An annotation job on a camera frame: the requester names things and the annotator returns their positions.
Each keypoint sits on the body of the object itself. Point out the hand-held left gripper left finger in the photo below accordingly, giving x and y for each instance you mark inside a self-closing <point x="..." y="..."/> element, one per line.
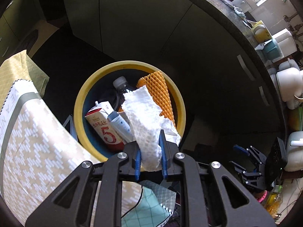
<point x="138" y="163"/>

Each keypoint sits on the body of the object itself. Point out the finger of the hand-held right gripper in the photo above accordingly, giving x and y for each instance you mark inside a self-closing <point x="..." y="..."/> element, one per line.
<point x="246" y="175"/>
<point x="254" y="155"/>

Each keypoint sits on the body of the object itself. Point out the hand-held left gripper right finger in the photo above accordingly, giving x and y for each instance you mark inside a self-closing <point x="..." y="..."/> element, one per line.
<point x="163" y="157"/>

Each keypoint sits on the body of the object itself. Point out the white foam fruit net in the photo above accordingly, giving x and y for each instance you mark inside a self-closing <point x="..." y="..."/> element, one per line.
<point x="142" y="113"/>

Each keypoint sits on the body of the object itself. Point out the orange foam fruit net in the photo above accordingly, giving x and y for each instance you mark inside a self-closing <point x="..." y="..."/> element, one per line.
<point x="158" y="87"/>

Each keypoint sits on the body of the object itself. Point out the yellow-rimmed trash bin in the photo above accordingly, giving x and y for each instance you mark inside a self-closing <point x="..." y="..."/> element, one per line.
<point x="80" y="104"/>

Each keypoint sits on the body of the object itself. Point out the white kitchen appliance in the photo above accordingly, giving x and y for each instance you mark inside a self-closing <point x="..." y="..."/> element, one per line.
<point x="294" y="153"/>

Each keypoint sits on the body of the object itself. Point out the yellow oil bottle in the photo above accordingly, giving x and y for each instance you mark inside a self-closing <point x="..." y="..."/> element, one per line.
<point x="274" y="199"/>

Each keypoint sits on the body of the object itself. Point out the blue and white tube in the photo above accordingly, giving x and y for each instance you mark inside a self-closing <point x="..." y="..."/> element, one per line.
<point x="118" y="123"/>

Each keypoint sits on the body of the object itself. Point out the red and white milk carton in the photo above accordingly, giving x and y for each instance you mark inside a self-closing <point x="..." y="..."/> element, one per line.
<point x="104" y="132"/>

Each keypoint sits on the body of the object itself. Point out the large white pot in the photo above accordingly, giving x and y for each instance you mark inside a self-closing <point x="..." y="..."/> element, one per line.
<point x="290" y="80"/>

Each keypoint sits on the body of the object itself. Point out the clear bottle with white cap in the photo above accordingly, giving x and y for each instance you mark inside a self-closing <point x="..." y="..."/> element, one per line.
<point x="119" y="82"/>

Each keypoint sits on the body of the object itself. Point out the printed beige tablecloth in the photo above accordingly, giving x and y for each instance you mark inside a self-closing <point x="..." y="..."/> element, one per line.
<point x="35" y="134"/>

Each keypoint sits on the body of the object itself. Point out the teal pot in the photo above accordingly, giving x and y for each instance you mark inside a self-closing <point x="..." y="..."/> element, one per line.
<point x="272" y="49"/>

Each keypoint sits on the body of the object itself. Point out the white canister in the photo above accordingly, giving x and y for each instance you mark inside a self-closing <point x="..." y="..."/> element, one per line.
<point x="286" y="40"/>

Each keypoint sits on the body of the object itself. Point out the yellow pot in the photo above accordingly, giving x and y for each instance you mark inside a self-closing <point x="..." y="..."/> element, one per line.
<point x="260" y="32"/>

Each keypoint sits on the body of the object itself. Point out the dark kitchen cabinets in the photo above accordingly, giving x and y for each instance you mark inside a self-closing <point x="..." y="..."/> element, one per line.
<point x="142" y="23"/>

